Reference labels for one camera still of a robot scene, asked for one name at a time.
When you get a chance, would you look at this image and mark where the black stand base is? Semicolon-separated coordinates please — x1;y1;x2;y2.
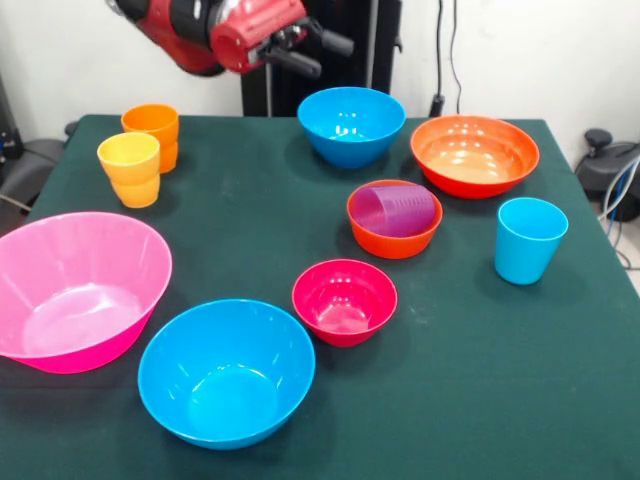
0;121;79;211
574;128;640;222

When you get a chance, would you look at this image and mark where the light blue plastic cup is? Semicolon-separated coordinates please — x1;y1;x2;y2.
494;197;569;286

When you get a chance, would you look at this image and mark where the large pink plastic bowl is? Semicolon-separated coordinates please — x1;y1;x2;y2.
0;211;174;375

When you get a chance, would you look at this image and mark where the dark green tablecloth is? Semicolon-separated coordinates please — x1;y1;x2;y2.
0;113;640;480

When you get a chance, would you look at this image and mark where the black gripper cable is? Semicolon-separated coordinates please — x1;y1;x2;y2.
430;0;464;119

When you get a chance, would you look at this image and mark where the yellow plastic cup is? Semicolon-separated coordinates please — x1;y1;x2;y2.
96;131;162;209

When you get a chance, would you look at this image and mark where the blue plastic bowl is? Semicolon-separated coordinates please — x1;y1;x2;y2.
137;298;317;451
296;86;407;170

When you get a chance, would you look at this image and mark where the orange plastic cup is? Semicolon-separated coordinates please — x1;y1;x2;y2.
120;102;180;174

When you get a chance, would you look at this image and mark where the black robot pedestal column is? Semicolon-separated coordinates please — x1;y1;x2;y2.
239;0;404;117

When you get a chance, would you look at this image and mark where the blue and white cable bundle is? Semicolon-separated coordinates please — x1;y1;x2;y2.
597;155;640;274

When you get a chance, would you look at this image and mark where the small crimson plastic bowl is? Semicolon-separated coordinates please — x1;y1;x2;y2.
291;258;399;348

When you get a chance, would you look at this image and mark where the small orange-red plastic bowl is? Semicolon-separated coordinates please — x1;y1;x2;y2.
346;179;444;260

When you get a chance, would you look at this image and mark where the large orange-red plastic bowl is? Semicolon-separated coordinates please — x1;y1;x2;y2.
410;114;541;200

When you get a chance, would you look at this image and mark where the purple plastic cup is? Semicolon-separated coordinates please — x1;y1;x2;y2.
349;184;436;238

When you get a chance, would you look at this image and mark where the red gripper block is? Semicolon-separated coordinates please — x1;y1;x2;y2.
209;0;357;80

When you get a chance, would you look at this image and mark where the black equipment box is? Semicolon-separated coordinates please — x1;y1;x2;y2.
0;74;22;161

